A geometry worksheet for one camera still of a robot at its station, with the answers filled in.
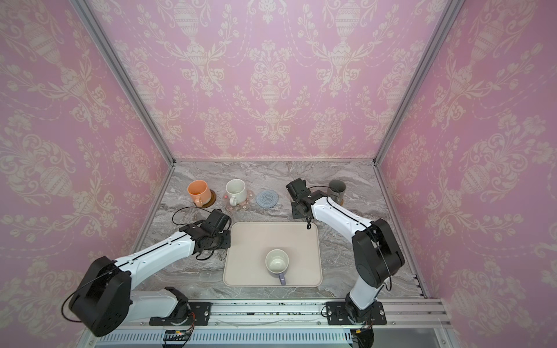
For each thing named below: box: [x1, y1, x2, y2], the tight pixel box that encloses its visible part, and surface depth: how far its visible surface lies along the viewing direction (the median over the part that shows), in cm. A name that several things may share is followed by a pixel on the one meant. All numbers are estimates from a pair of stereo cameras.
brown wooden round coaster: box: [201, 189, 217, 209], surface depth 105 cm
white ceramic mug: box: [225, 178, 248, 207], surface depth 100 cm
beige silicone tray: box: [222, 221, 323, 288], surface depth 86 cm
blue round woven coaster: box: [255, 189, 279, 209], surface depth 108 cm
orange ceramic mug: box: [187, 179, 212, 209], surface depth 99 cm
